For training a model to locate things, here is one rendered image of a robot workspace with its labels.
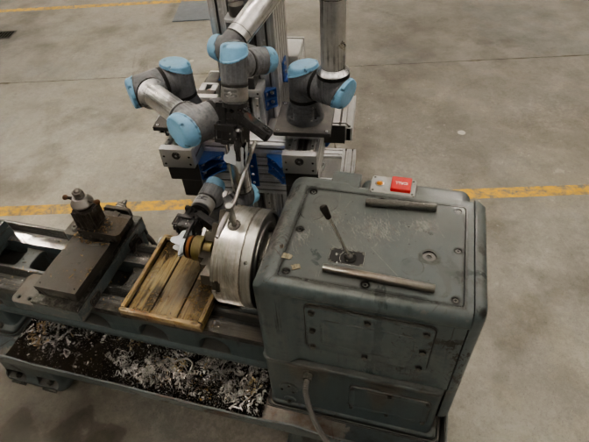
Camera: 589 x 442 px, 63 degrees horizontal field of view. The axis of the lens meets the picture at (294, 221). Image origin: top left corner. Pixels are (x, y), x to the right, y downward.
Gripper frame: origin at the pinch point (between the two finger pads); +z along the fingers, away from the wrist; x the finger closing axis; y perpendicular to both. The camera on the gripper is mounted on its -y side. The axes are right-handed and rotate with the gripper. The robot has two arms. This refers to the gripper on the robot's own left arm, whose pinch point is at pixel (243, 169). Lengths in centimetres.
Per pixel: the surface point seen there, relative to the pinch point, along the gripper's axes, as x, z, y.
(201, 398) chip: 13, 85, 13
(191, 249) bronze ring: 6.9, 26.4, 15.2
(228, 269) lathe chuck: 18.1, 23.7, -1.9
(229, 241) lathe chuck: 14.2, 16.8, -0.8
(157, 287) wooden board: 2, 48, 33
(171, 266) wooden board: -8, 45, 32
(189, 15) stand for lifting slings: -437, -6, 231
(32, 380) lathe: -13, 132, 118
